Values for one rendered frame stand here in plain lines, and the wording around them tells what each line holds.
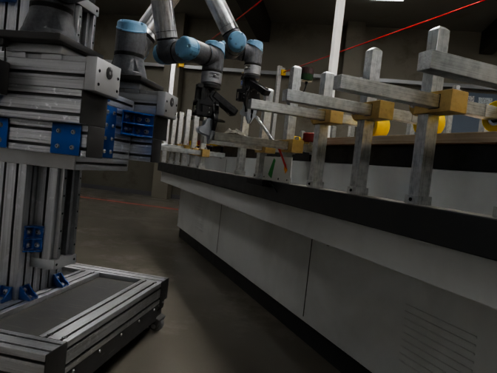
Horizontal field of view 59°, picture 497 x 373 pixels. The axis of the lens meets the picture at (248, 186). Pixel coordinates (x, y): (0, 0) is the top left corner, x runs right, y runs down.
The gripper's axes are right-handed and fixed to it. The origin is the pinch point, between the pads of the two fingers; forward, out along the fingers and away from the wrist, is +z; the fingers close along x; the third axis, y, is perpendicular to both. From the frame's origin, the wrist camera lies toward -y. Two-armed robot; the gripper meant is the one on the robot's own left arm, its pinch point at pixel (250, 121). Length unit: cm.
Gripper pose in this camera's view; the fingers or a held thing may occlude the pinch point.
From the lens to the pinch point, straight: 198.8
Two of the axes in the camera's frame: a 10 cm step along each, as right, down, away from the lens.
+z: -1.1, 9.9, 0.5
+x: -7.1, -0.4, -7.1
